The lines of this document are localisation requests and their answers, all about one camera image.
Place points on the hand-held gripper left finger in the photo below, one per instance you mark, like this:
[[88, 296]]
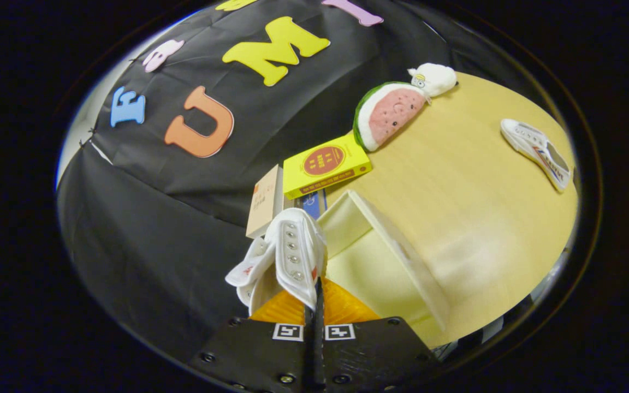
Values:
[[260, 349]]

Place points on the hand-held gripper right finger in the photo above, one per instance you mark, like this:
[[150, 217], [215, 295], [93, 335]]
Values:
[[369, 349]]

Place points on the cream storage box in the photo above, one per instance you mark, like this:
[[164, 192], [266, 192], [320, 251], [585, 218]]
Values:
[[369, 273]]

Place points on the white canvas shoe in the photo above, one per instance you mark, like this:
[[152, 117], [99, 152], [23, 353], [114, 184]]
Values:
[[538, 150], [292, 251]]

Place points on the blue book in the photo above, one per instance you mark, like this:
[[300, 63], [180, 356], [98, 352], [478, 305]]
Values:
[[312, 204]]

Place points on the yellow book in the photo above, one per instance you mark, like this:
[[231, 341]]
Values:
[[325, 164]]

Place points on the watermelon slice plush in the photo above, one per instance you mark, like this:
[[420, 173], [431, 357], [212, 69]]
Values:
[[388, 114]]

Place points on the white plush toy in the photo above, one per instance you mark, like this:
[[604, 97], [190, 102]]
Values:
[[434, 79]]

